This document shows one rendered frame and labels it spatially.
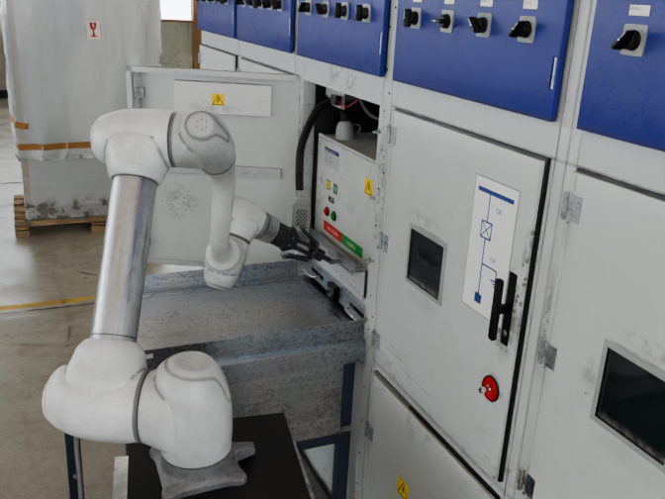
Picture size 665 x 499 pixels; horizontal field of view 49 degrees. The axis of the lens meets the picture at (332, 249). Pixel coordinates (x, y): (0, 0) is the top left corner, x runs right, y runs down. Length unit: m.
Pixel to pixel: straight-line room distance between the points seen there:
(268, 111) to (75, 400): 1.39
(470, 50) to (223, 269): 0.98
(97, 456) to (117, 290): 1.70
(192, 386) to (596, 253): 0.82
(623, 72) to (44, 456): 2.71
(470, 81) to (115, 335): 0.94
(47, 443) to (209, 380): 1.94
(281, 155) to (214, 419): 1.36
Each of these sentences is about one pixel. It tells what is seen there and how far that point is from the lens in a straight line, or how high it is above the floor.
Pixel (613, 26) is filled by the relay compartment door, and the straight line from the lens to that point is 1.33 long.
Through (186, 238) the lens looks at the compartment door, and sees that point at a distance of 2.86.
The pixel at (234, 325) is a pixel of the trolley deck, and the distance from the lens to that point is 2.35.
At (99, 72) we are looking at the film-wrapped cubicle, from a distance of 5.85.
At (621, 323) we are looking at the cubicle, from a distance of 1.34.
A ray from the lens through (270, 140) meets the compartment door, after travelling 2.70.
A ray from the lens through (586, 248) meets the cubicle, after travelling 1.38.
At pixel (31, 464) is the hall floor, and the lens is 3.31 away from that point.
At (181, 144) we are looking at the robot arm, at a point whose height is 1.52.
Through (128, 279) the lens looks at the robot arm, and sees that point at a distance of 1.67.
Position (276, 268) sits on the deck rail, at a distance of 2.70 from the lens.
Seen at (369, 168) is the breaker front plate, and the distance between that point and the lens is 2.22.
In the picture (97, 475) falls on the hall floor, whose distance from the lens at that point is 3.18.
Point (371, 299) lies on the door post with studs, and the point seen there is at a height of 1.00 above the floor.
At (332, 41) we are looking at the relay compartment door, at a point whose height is 1.72.
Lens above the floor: 1.86
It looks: 19 degrees down
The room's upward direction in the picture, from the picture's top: 3 degrees clockwise
